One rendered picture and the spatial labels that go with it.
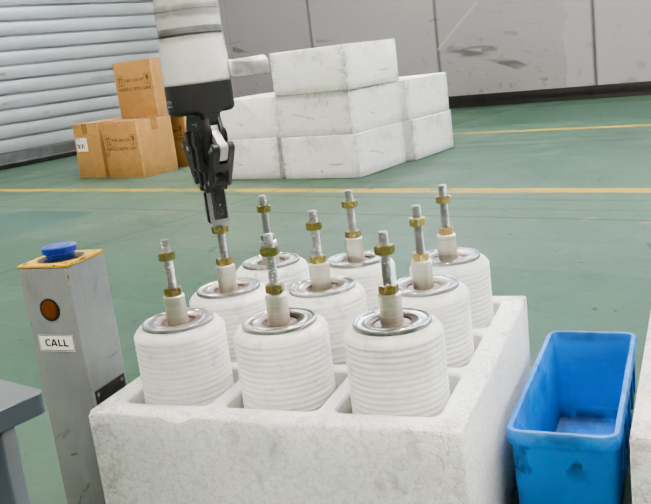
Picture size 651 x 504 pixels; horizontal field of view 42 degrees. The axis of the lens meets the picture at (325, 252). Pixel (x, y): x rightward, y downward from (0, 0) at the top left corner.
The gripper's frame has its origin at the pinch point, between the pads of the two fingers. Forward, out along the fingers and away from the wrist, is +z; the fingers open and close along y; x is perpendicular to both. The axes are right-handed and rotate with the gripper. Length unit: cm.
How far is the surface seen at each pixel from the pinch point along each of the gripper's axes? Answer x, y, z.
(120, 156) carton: 59, -362, 22
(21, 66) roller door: 37, -555, -35
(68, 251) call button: -16.5, -5.4, 2.8
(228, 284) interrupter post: -0.3, 1.0, 9.1
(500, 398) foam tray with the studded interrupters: 20.4, 23.8, 21.7
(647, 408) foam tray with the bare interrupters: 22, 42, 17
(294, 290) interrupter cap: 5.2, 7.7, 9.7
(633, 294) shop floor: 85, -23, 35
